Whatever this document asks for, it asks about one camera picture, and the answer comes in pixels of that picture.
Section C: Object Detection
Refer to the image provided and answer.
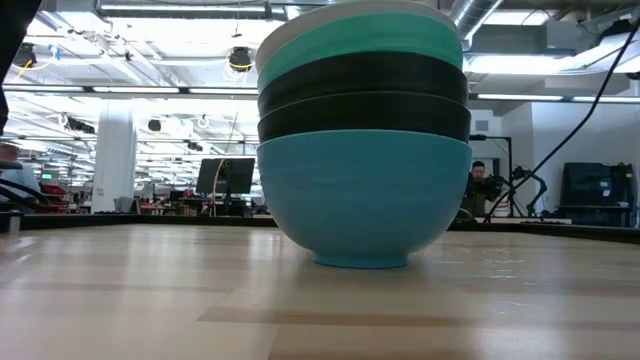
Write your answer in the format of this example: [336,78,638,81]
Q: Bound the person beside robot arm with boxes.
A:
[459,159,503,218]

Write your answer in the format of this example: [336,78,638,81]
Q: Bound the dark monitor on stand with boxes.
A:
[194,157,257,216]

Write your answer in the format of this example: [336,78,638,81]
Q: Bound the black cabinet with screen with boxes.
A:
[558,161,637,228]

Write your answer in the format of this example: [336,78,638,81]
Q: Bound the green plastic bowl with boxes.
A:
[256,11,465,94]

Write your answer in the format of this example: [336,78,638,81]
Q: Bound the red storage bins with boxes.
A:
[38,183,70,215]

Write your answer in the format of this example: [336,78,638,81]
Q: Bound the black plastic bowl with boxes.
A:
[256,90,473,145]
[256,51,470,117]

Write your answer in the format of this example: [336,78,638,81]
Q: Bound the black ceiling fixture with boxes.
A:
[9,41,39,70]
[227,45,254,74]

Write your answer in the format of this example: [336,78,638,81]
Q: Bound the black hanging cable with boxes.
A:
[481,18,640,225]

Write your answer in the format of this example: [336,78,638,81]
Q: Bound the blue plastic bowl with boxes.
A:
[255,128,473,270]

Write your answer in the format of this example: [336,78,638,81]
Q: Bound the white plastic bowl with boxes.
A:
[254,0,459,72]

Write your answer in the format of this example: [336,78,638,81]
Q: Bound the seated person in chair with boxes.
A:
[0,143,42,214]

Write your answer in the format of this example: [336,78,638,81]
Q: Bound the white building column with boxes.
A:
[91,105,138,215]

